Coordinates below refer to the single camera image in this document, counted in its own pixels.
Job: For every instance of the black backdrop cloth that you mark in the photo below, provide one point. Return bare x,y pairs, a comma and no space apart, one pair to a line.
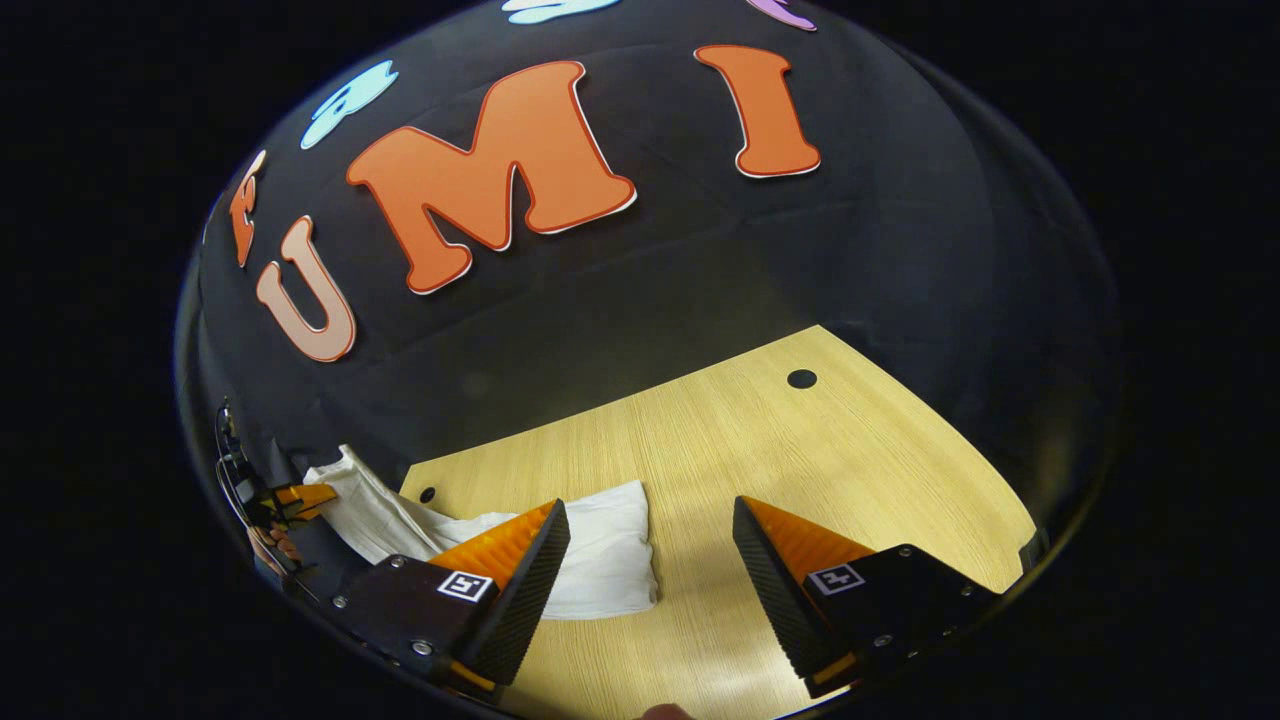
650,300

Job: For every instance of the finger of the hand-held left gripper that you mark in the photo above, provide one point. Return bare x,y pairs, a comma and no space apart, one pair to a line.
305,495

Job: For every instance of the white jeans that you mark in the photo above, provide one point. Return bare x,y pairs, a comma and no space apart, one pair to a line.
610,560

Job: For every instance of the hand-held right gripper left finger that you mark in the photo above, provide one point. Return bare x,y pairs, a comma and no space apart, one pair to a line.
520,610

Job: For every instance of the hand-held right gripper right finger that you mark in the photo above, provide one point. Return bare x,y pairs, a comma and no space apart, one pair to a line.
785,610

